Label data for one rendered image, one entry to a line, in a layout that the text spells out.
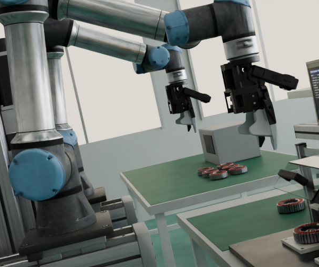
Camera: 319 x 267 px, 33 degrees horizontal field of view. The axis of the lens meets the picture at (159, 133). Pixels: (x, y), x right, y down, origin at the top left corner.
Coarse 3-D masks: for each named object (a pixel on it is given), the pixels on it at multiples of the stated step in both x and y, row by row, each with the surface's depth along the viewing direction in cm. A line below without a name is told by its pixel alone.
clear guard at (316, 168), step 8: (296, 160) 146; (304, 160) 144; (312, 160) 141; (288, 168) 144; (296, 168) 139; (304, 168) 135; (312, 168) 131; (304, 176) 133; (312, 176) 129; (280, 184) 143; (288, 184) 138; (296, 184) 134; (312, 184) 126; (288, 192) 136; (296, 192) 131; (304, 192) 128; (312, 192) 124; (312, 200) 122
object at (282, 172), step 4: (280, 172) 138; (284, 172) 136; (288, 172) 133; (292, 172) 131; (280, 176) 139; (284, 176) 135; (288, 176) 132; (292, 176) 130; (296, 176) 129; (300, 176) 129; (288, 180) 138; (296, 180) 129; (300, 180) 129; (304, 180) 129; (304, 184) 129
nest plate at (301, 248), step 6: (282, 240) 173; (288, 240) 172; (294, 240) 171; (288, 246) 169; (294, 246) 165; (300, 246) 163; (306, 246) 162; (312, 246) 161; (318, 246) 161; (300, 252) 160; (306, 252) 160
